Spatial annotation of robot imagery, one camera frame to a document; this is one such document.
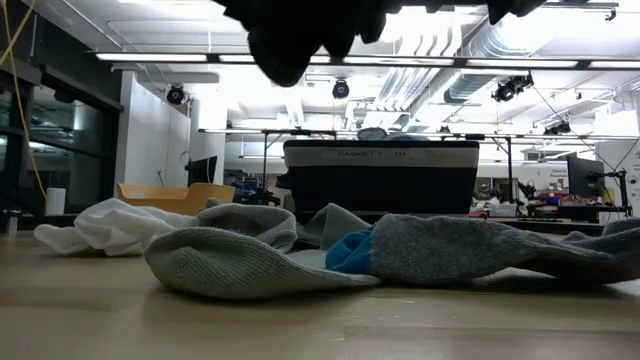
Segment silver ventilation duct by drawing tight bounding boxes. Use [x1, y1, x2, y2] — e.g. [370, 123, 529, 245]
[442, 9, 556, 105]

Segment grey sock blue heel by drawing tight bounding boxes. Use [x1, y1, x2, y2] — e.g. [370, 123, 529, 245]
[324, 213, 640, 287]

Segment light blue shirt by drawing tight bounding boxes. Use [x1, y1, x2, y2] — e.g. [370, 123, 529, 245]
[357, 126, 431, 142]

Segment large black monitor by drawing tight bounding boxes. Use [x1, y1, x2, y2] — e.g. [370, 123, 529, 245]
[566, 153, 605, 199]

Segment black overhead crossbar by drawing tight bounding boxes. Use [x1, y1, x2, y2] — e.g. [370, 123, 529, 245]
[94, 51, 640, 70]

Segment navy fabric basket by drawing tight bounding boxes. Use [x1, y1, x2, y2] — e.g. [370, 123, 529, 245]
[275, 139, 480, 225]

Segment white paper roll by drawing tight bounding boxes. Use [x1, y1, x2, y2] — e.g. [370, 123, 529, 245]
[45, 187, 67, 216]

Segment black underwear grey waistband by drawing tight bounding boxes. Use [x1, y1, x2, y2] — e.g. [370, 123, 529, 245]
[214, 0, 404, 88]

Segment black track lights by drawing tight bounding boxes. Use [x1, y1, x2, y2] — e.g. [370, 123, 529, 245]
[491, 73, 535, 103]

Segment small metal cylinder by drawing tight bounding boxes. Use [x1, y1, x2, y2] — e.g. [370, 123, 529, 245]
[1, 208, 24, 237]

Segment small black monitor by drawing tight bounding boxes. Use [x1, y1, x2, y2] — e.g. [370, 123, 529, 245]
[185, 155, 219, 187]

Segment white cloth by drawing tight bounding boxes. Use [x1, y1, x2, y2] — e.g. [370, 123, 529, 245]
[33, 197, 201, 257]

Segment black background table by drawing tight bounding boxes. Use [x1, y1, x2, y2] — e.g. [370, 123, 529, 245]
[260, 127, 337, 204]

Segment yellow cable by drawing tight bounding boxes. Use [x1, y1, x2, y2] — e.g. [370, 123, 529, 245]
[0, 0, 49, 201]

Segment orange plastic bin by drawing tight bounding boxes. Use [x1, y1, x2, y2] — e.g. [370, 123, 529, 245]
[116, 182, 236, 217]

